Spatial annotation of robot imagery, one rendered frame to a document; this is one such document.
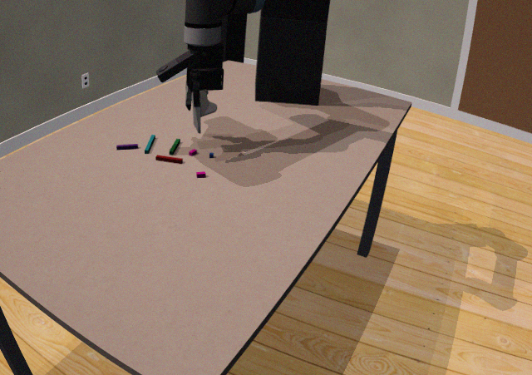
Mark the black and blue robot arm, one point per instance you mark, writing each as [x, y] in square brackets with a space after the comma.
[203, 21]

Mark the turquoise rod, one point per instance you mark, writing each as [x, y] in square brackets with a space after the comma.
[149, 145]

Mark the purple rod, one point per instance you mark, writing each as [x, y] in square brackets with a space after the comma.
[127, 147]

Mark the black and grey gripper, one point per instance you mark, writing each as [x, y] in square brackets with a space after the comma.
[203, 75]

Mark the green rod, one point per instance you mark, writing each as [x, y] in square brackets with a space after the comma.
[174, 146]

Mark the red rod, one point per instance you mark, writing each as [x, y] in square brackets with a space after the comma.
[169, 159]

